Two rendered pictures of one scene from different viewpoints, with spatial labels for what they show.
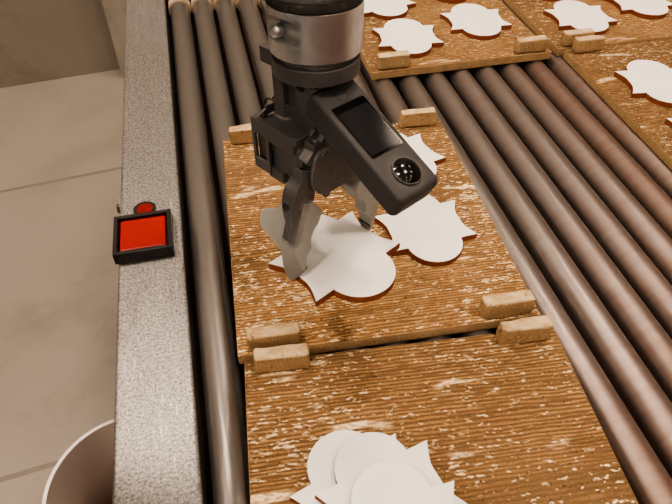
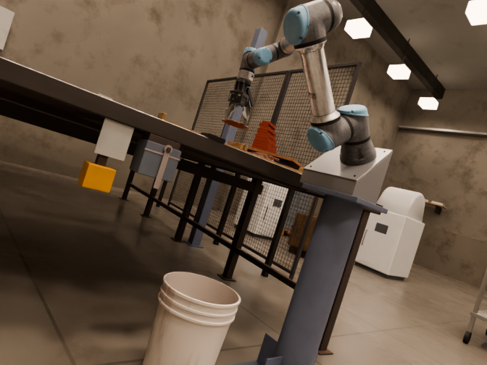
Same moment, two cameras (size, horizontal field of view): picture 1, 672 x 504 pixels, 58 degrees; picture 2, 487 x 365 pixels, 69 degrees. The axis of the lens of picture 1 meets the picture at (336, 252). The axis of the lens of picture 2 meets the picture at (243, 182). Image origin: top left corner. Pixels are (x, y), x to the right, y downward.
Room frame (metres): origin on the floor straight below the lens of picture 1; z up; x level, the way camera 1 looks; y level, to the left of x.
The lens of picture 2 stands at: (0.98, 1.62, 0.79)
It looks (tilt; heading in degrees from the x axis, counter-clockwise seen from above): 0 degrees down; 247
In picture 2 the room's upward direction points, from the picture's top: 18 degrees clockwise
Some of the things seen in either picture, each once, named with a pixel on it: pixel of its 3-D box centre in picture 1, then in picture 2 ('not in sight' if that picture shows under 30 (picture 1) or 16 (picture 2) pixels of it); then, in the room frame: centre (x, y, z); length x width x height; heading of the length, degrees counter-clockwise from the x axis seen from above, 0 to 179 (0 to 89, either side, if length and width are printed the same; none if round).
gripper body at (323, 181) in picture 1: (312, 117); (240, 93); (0.46, 0.02, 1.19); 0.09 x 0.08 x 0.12; 45
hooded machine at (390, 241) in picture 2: not in sight; (392, 231); (-4.06, -3.10, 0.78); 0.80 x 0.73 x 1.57; 19
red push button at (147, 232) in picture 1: (143, 236); not in sight; (0.59, 0.26, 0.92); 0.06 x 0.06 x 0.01; 13
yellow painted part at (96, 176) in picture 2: not in sight; (103, 154); (0.95, 0.35, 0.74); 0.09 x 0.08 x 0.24; 13
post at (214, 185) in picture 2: not in sight; (227, 137); (-0.20, -1.95, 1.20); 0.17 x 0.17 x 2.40; 13
